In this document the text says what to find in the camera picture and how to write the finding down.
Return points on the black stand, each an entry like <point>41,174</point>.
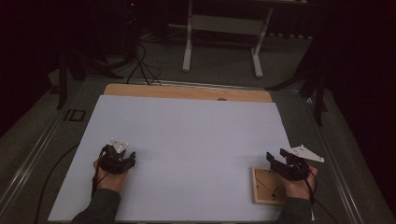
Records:
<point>62,81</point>
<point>319,93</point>

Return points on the wooden picture frame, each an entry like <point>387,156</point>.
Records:
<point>264,186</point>

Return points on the white table mat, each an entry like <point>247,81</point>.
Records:
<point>193,149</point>

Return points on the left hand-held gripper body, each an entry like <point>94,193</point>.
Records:
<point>115,163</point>

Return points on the person's right hand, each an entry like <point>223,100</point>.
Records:
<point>299,188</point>

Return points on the black floor socket plate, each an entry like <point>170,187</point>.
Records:
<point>75,115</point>

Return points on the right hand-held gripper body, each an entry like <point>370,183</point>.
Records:
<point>295,171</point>

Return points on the metal floor rail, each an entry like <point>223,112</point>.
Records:
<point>28,163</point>
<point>336,161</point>

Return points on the white metal stand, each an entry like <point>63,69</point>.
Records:
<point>190,40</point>

